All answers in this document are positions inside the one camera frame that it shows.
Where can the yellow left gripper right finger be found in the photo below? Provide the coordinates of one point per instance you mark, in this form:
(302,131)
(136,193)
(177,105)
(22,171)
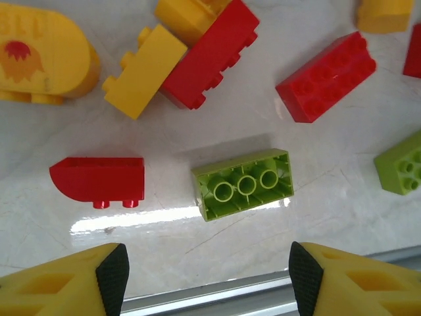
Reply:
(361,289)

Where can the yellow rounded printed lego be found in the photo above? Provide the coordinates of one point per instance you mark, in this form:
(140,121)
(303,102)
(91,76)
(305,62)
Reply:
(49,39)

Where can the yellow lego brick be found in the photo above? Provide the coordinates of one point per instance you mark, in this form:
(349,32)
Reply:
(144,72)

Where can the green lego brick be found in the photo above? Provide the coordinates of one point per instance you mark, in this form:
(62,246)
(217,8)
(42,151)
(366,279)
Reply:
(246,186)
(394,171)

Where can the orange-yellow lego brick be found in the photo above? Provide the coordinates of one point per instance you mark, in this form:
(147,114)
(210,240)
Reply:
(184,16)

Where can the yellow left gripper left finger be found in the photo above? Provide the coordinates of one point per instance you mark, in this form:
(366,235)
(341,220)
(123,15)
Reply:
(59,289)

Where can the orange-yellow lego cylinder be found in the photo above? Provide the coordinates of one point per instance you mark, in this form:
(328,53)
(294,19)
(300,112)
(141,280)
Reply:
(385,16)

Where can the red curved lego brick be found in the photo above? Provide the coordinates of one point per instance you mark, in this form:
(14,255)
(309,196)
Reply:
(98,181)

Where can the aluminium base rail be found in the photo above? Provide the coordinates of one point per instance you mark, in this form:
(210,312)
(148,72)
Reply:
(210,296)

